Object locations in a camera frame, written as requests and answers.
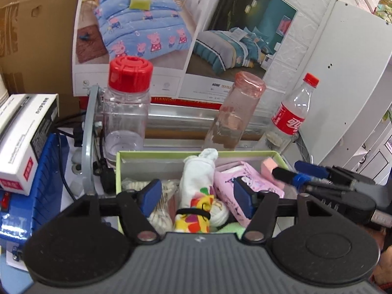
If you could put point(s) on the pink transparent bottle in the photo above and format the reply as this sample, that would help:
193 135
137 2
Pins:
235 113

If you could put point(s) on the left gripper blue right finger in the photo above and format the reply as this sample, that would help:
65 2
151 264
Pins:
260 208

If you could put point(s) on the coca cola bottle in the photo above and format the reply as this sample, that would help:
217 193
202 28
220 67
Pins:
288 118

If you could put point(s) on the pink sponge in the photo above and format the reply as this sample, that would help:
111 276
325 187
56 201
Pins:
266 168

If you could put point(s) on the blue machine box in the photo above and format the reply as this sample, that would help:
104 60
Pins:
26 214

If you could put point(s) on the pink tissue pack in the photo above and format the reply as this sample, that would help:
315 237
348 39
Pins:
224 181

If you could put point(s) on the white shelf unit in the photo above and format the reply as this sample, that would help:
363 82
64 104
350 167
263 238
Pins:
346 125

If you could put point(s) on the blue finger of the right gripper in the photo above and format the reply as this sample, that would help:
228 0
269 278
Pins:
303 182
315 170

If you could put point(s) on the white pen refill box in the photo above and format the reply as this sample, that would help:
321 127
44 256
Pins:
26 122

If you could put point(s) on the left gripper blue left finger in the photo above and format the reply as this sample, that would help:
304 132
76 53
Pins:
135 208

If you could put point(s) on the green cardboard box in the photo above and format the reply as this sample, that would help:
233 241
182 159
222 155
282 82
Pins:
149 165

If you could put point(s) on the clear jar red lid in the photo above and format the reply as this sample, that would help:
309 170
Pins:
126 105

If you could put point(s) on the white sock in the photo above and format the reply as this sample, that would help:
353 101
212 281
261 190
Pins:
199 172

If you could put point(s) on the bag of cotton swabs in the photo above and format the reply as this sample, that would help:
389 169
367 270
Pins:
161 217

